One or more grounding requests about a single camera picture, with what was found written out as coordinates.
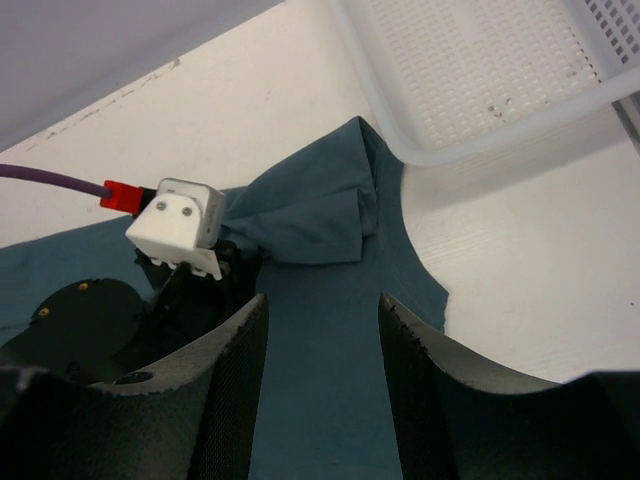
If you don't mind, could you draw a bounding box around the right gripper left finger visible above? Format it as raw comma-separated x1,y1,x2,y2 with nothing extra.
1,295,269,479

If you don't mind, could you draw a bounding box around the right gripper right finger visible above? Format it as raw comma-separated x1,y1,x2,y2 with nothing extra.
378,294,639,479

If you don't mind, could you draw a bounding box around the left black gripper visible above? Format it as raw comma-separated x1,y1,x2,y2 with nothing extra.
132,240,262,370

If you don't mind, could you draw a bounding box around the grey-blue t-shirt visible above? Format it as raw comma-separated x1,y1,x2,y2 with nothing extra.
0,115,451,480

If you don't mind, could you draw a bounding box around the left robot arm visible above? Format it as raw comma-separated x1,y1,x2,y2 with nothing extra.
1,240,262,384

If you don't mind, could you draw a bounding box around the white plastic basket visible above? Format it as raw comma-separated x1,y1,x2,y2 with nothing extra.
331,0,639,166

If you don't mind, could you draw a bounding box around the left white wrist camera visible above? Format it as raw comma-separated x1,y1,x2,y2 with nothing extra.
125,178,225,280

